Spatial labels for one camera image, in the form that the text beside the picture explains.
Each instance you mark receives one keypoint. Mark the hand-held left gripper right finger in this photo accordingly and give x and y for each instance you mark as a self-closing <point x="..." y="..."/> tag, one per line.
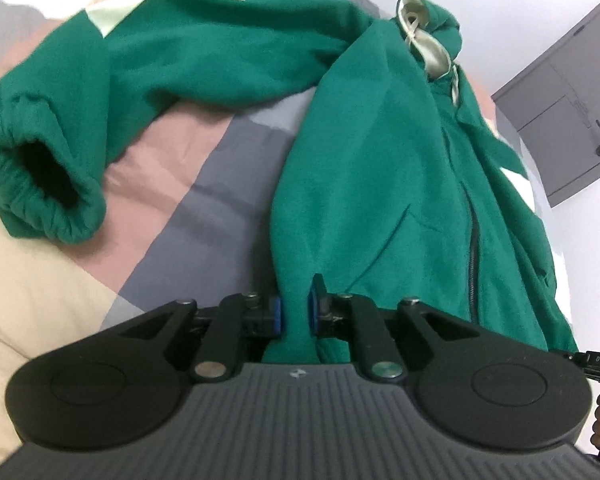
<point x="312" y="310"/>

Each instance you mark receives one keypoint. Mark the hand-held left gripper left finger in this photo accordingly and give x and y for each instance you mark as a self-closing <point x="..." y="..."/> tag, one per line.
<point x="276" y="316"/>

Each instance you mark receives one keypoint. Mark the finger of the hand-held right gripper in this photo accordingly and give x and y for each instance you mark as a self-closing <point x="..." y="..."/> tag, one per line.
<point x="565" y="355"/>

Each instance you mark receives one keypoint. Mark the green hoodie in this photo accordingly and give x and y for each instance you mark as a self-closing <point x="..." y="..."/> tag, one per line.
<point x="380" y="175"/>

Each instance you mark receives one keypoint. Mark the patchwork bed quilt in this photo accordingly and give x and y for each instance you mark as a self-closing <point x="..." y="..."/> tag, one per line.
<point x="180" y="170"/>

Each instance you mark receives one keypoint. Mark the grey door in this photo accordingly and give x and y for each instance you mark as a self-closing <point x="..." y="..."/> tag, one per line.
<point x="565" y="105"/>

